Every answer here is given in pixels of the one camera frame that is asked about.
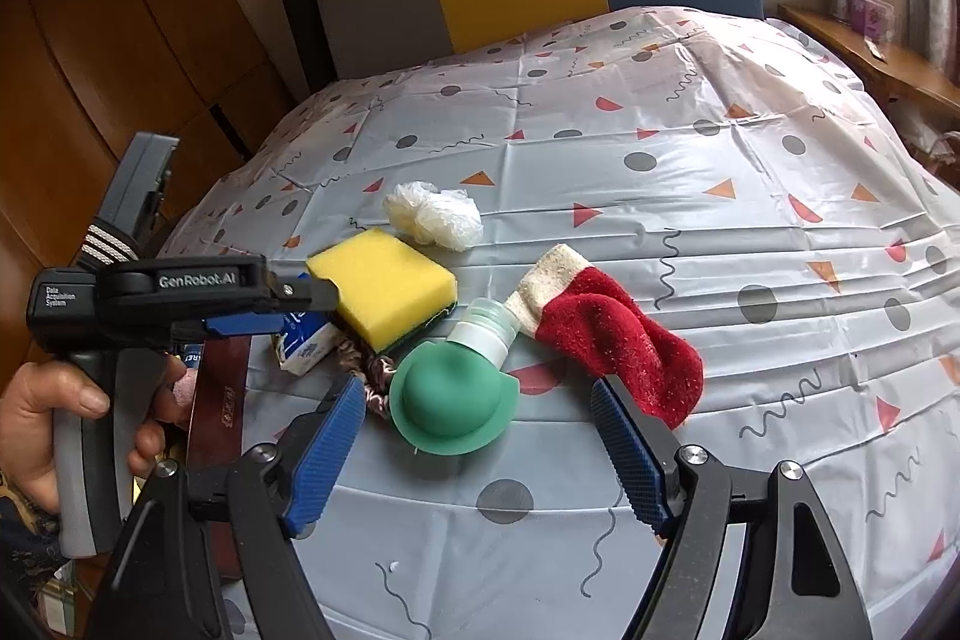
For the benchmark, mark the printed plastic sheet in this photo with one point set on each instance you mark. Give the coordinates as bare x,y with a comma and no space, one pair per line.
675,160

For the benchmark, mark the gold metal tin box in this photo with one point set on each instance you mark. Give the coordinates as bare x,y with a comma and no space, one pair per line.
217,400

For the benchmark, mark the purple small box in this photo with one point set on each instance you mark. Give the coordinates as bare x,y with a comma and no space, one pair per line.
874,14

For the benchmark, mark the blue tissue packet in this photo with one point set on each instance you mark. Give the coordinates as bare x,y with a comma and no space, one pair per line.
304,344

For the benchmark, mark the yellow sponge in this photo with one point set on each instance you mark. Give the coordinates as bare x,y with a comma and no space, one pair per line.
375,280

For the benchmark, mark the striped hair scrunchie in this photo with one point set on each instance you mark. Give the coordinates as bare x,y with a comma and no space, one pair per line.
375,370

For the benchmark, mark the wooden wardrobe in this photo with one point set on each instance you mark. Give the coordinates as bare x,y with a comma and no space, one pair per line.
112,10

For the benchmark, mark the person's left hand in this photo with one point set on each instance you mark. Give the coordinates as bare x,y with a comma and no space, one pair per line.
37,415

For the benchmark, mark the wooden shelf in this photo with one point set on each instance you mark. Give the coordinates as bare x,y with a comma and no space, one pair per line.
862,48

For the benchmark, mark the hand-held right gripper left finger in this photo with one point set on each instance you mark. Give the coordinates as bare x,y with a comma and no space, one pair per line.
326,452

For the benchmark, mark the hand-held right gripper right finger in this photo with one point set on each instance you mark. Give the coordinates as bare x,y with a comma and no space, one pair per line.
630,460

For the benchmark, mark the clear plastic bag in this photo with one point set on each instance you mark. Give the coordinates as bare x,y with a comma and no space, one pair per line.
435,216

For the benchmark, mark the green hat-shaped bottle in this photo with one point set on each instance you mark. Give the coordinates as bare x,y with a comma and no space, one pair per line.
450,400

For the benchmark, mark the red sock with cream cuff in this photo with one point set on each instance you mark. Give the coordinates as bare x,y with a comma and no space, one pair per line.
622,340

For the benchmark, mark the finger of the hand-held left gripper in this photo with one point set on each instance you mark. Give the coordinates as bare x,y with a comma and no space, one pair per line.
240,325
307,295

